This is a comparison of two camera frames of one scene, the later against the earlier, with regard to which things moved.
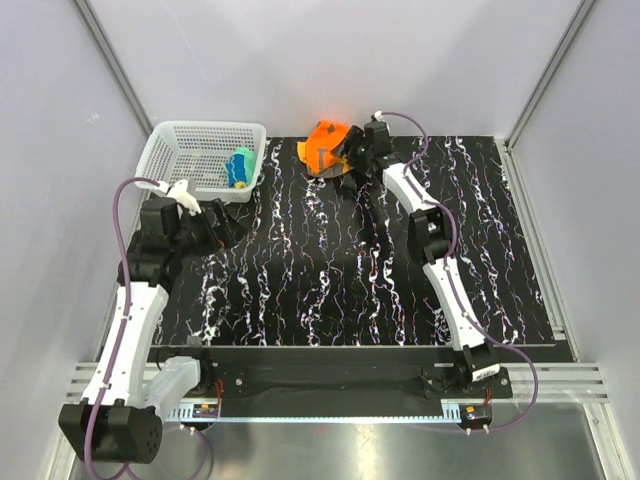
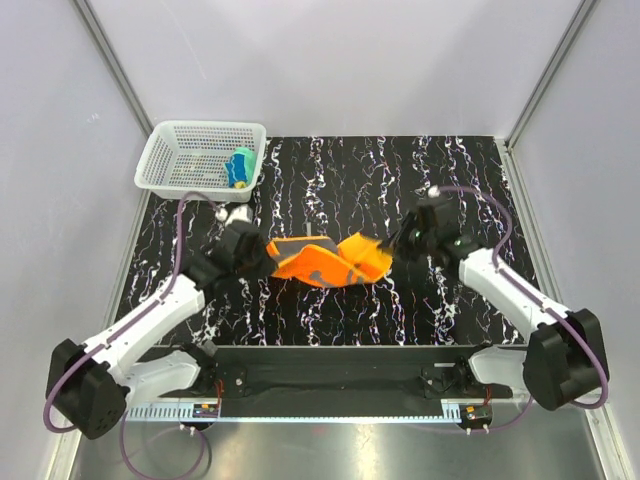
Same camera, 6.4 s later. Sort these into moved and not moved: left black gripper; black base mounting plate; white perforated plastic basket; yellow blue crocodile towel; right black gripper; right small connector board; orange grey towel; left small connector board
Moved: orange grey towel; left black gripper; right black gripper
Not moved: right small connector board; white perforated plastic basket; yellow blue crocodile towel; black base mounting plate; left small connector board
